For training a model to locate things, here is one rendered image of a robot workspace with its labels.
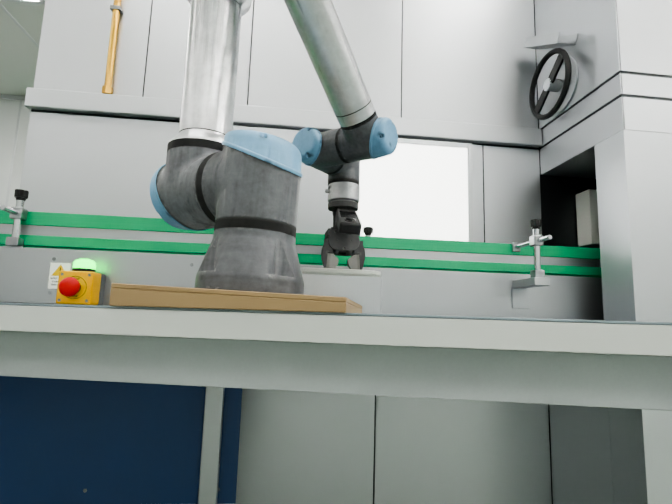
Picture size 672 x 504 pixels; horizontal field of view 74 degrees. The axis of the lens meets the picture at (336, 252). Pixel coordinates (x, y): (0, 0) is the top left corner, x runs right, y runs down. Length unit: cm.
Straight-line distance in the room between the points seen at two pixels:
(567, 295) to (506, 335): 87
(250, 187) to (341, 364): 26
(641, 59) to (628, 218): 43
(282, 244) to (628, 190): 96
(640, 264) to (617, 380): 73
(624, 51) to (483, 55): 47
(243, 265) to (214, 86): 33
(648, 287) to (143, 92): 151
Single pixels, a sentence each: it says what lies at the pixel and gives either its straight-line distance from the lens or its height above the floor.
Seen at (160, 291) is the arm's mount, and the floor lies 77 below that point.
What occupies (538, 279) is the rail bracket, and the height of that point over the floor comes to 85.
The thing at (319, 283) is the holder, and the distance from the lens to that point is 89.
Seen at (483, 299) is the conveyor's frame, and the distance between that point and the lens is 128.
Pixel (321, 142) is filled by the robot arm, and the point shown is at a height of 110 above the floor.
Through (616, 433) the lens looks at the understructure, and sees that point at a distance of 139.
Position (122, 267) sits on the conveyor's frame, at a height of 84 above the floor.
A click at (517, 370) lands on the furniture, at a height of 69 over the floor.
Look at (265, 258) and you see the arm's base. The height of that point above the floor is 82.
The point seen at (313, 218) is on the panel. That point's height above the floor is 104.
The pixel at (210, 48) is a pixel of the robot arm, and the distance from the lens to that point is 82.
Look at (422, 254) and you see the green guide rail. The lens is 125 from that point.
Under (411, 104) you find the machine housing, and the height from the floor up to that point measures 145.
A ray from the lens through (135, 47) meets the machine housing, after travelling 168.
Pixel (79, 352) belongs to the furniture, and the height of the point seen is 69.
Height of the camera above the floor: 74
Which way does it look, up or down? 8 degrees up
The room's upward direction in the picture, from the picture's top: 2 degrees clockwise
